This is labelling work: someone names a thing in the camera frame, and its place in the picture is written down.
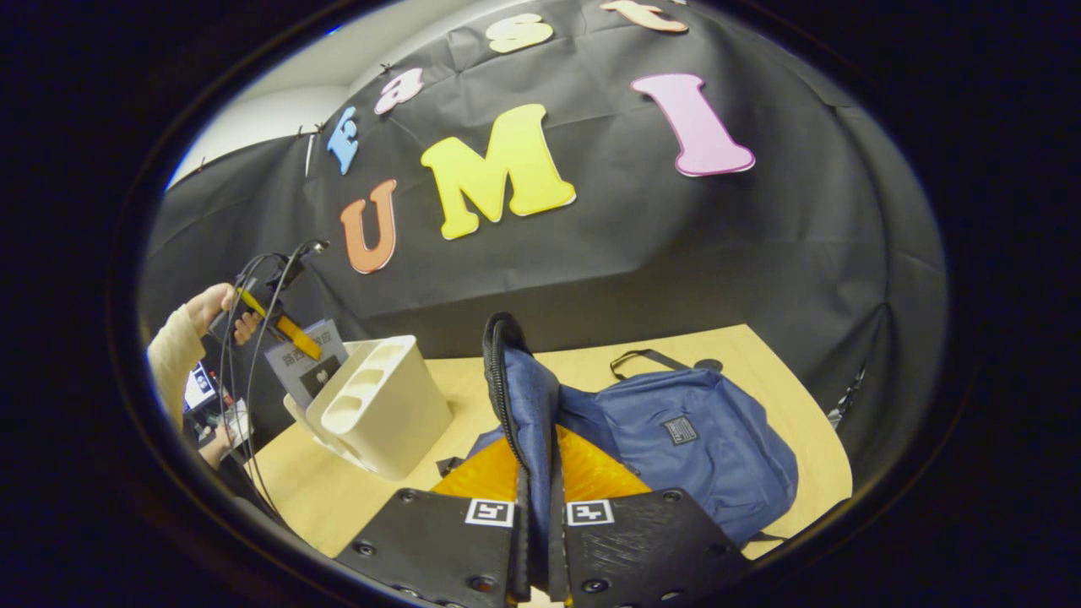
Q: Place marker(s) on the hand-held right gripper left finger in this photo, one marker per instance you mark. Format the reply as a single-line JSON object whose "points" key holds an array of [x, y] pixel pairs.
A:
{"points": [[422, 545]]}

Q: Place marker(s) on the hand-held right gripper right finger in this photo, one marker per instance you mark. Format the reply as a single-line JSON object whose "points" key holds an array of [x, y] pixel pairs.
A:
{"points": [[642, 549]]}

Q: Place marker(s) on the small white side table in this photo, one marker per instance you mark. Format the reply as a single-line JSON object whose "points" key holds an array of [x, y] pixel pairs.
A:
{"points": [[236, 420]]}

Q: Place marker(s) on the computer monitor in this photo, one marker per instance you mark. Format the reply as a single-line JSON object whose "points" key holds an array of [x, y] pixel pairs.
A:
{"points": [[201, 387]]}

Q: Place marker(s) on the white bookshelf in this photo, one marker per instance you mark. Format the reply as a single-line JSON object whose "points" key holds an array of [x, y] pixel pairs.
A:
{"points": [[397, 422]]}

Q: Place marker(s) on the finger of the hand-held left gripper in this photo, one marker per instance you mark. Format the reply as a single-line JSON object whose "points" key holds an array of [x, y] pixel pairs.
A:
{"points": [[296, 333]]}

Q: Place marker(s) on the grey-blue book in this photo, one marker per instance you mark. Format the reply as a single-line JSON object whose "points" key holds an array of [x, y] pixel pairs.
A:
{"points": [[296, 371]]}

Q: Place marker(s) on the blue schoolbag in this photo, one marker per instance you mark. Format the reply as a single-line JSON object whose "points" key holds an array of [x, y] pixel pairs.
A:
{"points": [[701, 456]]}

